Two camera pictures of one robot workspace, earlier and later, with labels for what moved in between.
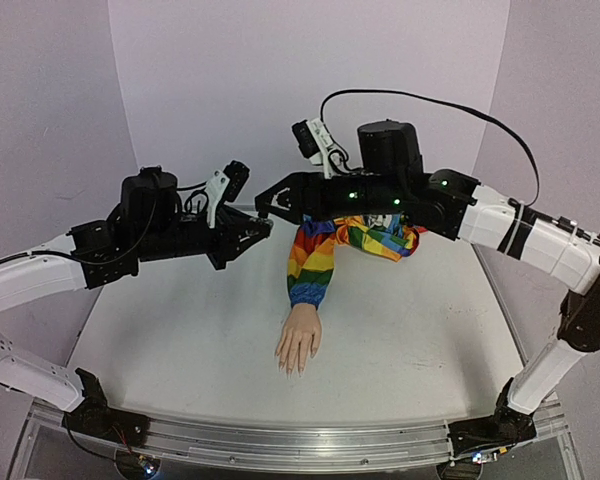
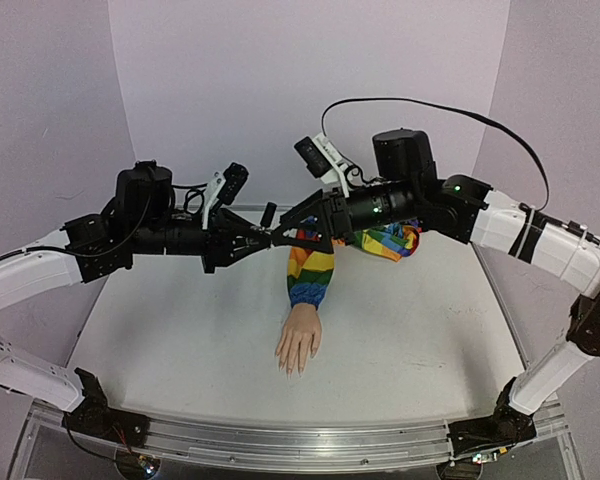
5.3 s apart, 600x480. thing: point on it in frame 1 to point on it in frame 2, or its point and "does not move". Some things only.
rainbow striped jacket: (313, 246) does not move
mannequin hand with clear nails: (302, 326) does not move
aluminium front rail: (304, 443) does not move
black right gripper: (306, 195) to (334, 218)
